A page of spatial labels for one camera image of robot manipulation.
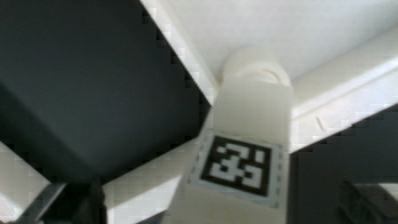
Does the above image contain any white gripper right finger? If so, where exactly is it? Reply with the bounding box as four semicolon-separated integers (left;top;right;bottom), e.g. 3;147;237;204
337;181;398;224

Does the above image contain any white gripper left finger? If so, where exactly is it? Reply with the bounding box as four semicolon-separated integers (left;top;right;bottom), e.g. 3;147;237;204
13;180;106;224

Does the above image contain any white desk leg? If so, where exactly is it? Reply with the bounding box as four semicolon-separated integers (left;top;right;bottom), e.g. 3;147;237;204
161;46;292;224

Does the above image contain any white desk top tray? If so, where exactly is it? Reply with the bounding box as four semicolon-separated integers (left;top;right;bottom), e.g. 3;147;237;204
139;0;398;115

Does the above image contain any white front barrier wall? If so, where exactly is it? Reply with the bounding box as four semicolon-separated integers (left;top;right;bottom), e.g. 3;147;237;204
0;70;398;224

